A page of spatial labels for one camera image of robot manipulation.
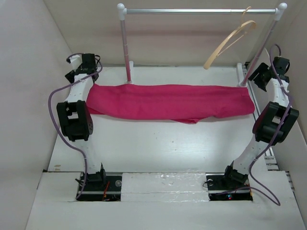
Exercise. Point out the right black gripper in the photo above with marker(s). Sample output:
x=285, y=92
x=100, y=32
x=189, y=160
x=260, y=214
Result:
x=262, y=68

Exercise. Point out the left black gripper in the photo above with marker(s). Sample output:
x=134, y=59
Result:
x=69, y=75

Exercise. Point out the beige wooden clothes hanger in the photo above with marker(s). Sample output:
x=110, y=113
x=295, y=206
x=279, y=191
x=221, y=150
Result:
x=242, y=30

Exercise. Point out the pink trousers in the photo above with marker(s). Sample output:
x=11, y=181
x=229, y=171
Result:
x=182, y=103

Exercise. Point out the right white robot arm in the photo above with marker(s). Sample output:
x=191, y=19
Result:
x=273, y=124

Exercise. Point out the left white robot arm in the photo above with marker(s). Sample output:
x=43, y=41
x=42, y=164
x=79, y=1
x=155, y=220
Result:
x=75, y=120

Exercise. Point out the white clothes rack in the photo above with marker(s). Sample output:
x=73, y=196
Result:
x=123, y=11

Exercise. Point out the white foam block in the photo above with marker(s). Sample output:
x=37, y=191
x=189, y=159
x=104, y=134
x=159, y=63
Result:
x=164, y=187

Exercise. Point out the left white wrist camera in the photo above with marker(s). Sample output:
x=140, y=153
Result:
x=75, y=60

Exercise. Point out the aluminium rail right side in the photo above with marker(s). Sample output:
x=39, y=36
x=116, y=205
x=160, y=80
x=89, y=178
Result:
x=269, y=156

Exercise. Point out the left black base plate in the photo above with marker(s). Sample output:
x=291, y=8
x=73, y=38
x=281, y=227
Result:
x=105, y=187

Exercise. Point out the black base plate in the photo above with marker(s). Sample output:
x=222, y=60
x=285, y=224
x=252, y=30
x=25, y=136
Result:
x=105, y=187
x=221, y=189

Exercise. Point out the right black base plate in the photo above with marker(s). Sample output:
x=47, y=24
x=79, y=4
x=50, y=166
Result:
x=221, y=189

